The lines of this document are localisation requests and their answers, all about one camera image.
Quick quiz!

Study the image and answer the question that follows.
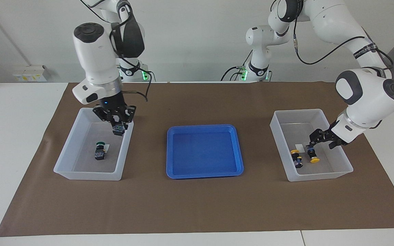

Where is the yellow push button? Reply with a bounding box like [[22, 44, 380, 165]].
[[290, 149, 303, 168], [306, 145, 320, 163]]

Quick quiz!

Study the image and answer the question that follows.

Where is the translucent white plastic box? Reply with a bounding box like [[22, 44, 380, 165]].
[[53, 108, 134, 181], [270, 109, 354, 182]]

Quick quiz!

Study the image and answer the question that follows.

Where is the blue plastic tray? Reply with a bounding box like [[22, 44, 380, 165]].
[[167, 124, 244, 179]]

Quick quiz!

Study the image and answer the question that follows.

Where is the brown table mat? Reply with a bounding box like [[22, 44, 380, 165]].
[[0, 81, 394, 237]]

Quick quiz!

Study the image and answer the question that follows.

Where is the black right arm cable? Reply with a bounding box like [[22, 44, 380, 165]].
[[81, 0, 153, 102]]

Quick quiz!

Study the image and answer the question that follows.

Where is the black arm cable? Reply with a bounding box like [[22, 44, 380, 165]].
[[81, 0, 153, 102], [291, 0, 394, 69]]

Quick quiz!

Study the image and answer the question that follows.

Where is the white wall socket box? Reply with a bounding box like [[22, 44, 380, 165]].
[[12, 65, 47, 82]]

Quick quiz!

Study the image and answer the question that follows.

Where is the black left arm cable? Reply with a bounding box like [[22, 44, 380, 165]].
[[291, 0, 394, 69]]

